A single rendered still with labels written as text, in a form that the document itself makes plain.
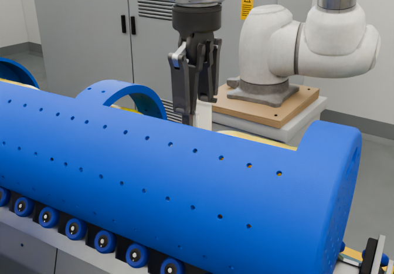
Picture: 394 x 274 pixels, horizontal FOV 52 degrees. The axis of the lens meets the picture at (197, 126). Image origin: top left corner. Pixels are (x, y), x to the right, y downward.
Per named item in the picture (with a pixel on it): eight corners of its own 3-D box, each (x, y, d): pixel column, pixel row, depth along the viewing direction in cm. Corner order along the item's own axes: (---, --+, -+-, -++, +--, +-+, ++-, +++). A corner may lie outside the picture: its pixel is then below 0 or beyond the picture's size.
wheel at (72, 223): (74, 214, 82) (68, 213, 81) (91, 221, 80) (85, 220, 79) (67, 236, 82) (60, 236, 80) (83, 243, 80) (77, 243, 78)
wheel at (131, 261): (133, 239, 76) (128, 238, 74) (153, 247, 74) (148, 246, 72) (126, 263, 75) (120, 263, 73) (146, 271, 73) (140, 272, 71)
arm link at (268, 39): (245, 67, 139) (247, 0, 129) (300, 71, 133) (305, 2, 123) (232, 83, 125) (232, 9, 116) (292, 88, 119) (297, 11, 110)
